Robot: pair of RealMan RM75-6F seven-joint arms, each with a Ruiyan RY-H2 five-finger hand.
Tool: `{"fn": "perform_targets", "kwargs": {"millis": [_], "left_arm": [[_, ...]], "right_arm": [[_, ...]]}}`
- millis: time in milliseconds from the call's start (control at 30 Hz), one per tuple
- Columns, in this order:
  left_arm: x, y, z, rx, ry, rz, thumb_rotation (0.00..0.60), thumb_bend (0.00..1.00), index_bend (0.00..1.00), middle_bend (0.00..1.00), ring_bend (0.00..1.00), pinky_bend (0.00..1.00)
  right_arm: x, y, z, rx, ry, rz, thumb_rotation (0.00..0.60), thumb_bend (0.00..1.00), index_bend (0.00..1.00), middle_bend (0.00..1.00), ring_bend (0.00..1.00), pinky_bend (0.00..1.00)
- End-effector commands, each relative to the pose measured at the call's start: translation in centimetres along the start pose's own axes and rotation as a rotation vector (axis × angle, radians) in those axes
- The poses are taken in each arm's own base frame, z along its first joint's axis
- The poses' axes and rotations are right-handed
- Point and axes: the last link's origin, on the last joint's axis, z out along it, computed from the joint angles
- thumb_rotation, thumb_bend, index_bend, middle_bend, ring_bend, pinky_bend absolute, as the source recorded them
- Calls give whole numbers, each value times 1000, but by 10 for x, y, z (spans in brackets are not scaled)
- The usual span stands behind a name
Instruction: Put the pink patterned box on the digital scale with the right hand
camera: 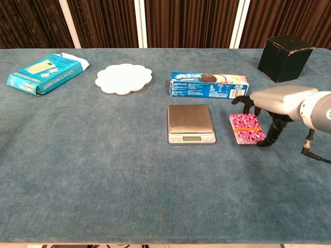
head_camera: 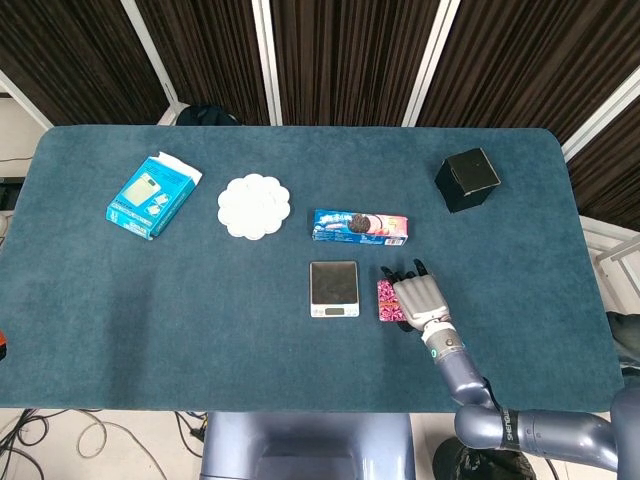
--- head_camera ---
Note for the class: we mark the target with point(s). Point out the small pink patterned packet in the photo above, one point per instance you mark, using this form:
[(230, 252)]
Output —
[(385, 309)]

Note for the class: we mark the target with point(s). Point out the black bag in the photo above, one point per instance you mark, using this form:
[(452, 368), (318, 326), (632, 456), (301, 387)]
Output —
[(205, 116)]

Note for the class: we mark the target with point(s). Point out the blue tissue box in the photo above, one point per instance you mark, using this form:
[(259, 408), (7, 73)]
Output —
[(147, 200)]

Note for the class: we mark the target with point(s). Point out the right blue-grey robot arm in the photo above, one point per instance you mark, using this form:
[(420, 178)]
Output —
[(465, 380)]

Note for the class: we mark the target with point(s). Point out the dark brown partition panel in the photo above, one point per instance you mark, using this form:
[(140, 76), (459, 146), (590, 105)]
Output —
[(525, 60), (610, 185), (210, 50), (75, 50), (350, 60)]

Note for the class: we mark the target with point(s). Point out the blue table cloth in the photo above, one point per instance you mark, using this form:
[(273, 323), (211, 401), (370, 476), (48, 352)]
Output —
[(200, 325)]

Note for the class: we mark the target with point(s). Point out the silver digital kitchen scale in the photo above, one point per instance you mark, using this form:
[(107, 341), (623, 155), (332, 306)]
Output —
[(334, 287)]

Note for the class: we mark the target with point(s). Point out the black cardboard box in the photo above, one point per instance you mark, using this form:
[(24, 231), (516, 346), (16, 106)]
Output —
[(467, 182)]

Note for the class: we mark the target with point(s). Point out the blue cookie box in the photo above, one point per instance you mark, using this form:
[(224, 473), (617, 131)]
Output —
[(360, 227)]

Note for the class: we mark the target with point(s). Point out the white flower-shaped coaster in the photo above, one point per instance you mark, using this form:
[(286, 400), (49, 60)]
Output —
[(255, 206)]

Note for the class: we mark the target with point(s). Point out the blue-grey robot torso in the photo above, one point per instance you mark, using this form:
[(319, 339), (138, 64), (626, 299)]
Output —
[(307, 445)]

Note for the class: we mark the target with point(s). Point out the white metal frame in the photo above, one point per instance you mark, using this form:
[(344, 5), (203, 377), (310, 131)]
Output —
[(615, 250)]

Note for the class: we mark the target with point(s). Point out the white partition post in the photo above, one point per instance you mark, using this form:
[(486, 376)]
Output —
[(600, 120), (267, 60), (431, 60), (150, 50), (25, 100)]

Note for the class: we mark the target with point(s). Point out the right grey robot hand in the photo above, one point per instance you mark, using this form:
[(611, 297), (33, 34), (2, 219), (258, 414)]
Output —
[(422, 300)]

